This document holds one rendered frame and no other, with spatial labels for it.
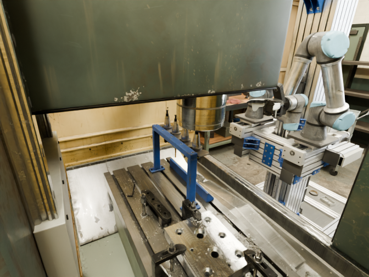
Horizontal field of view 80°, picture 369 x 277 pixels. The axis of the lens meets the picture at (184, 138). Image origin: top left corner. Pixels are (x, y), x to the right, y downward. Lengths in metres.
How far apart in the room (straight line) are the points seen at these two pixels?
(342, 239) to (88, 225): 1.36
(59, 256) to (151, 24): 0.46
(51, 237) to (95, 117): 1.28
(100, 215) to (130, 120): 0.70
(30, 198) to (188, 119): 0.43
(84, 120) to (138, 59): 1.22
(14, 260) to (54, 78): 0.28
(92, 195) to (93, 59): 1.28
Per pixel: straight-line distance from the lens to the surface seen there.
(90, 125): 1.67
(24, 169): 0.40
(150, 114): 1.77
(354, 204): 1.24
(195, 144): 1.07
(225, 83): 0.60
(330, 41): 1.27
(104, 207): 1.59
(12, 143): 0.38
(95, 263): 1.41
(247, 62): 0.64
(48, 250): 0.47
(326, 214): 2.63
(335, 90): 1.39
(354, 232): 1.30
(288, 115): 1.30
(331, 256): 1.44
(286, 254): 1.39
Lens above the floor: 1.69
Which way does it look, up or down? 23 degrees down
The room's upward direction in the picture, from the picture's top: 1 degrees clockwise
